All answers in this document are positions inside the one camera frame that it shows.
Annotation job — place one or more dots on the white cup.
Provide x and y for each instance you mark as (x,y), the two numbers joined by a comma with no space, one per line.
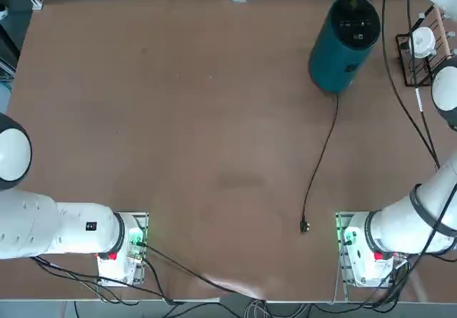
(423,41)

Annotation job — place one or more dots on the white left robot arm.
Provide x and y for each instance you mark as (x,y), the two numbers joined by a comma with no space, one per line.
(71,225)

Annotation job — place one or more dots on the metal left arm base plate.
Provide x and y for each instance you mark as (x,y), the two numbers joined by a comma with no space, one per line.
(141,277)

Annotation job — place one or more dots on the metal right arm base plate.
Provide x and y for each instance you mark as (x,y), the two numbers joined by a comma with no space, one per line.
(341,221)

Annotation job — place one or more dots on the green air fryer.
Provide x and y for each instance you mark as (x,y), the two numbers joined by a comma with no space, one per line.
(335,64)

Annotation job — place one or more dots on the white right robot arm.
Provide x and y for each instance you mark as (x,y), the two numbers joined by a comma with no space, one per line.
(392,221)

